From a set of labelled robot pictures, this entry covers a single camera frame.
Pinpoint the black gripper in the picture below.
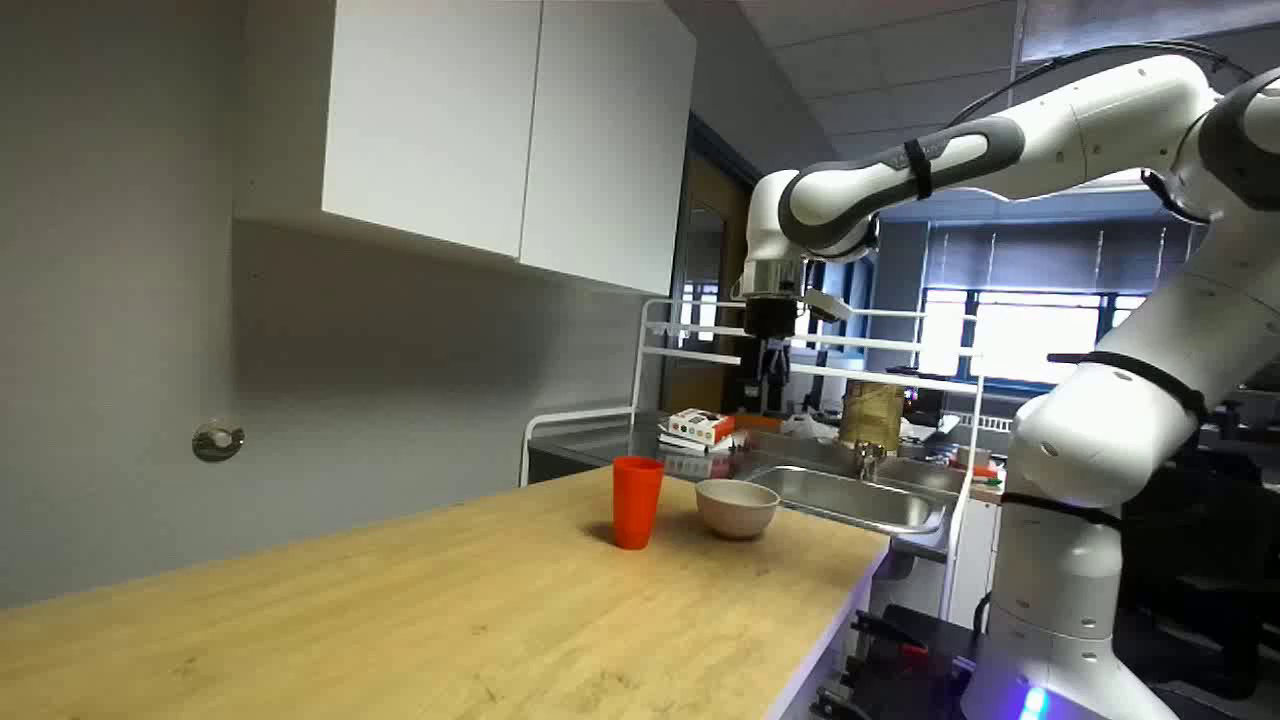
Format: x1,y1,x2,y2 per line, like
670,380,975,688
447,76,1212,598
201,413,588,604
740,292,806,422

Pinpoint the orange plastic cup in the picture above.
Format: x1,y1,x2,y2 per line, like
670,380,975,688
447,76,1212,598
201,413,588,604
608,453,670,552

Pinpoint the red and white box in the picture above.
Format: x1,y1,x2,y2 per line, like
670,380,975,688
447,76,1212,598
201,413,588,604
661,406,740,462

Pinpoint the brown paper bag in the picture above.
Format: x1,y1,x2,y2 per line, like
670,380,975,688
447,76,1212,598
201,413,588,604
836,377,914,458

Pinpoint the stainless steel sink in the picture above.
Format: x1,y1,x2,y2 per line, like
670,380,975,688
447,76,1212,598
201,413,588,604
743,462,957,543

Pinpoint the dark framed door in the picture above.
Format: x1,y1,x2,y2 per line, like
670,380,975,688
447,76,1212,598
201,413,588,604
670,112,767,416

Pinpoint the window with blinds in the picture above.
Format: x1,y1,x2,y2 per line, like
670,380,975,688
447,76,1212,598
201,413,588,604
918,216,1204,394

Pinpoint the black equipment under counter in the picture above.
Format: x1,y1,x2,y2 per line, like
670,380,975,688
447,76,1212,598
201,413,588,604
809,599,986,720

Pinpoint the black office chair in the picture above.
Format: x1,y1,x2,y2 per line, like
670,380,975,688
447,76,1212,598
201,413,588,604
1125,438,1280,702

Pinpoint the white wire rack shelf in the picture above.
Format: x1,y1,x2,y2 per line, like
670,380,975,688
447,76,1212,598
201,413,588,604
517,292,993,634

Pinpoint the white wall cabinet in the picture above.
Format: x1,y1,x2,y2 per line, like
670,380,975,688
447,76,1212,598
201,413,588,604
238,0,702,302

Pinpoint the round metal wall knob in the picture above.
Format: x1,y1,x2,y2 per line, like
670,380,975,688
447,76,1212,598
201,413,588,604
190,416,250,467

